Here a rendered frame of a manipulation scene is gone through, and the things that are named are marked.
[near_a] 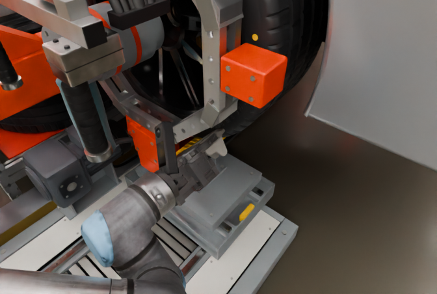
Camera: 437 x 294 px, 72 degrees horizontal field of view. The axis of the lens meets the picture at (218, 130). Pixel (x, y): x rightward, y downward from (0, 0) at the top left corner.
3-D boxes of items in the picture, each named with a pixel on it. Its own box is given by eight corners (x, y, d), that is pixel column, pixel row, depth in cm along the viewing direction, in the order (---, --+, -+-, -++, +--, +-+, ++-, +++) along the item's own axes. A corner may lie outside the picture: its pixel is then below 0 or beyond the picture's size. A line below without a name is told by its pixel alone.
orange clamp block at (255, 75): (243, 74, 60) (283, 91, 55) (218, 92, 55) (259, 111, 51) (245, 41, 55) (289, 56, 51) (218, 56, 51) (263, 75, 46)
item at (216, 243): (272, 196, 127) (276, 181, 120) (218, 262, 106) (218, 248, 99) (186, 144, 151) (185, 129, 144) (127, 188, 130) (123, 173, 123)
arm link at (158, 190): (125, 185, 63) (140, 181, 55) (143, 172, 66) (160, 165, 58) (149, 220, 64) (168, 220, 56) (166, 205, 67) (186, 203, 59)
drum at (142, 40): (171, 61, 71) (164, -1, 62) (91, 102, 59) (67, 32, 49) (132, 44, 78) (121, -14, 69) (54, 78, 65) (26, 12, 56)
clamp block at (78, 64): (127, 63, 46) (119, 29, 42) (71, 89, 41) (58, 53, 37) (106, 53, 48) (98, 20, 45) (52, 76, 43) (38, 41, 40)
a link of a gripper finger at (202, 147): (211, 142, 72) (186, 162, 67) (207, 136, 72) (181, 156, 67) (222, 138, 68) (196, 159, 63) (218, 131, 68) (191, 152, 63)
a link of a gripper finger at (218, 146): (233, 145, 75) (209, 166, 70) (220, 125, 75) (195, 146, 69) (240, 142, 73) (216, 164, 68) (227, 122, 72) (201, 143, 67)
